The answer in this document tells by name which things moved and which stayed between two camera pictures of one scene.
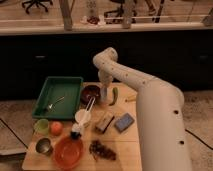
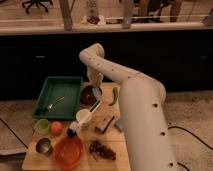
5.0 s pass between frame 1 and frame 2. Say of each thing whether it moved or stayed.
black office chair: stayed
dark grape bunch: stayed
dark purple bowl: stayed
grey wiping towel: moved
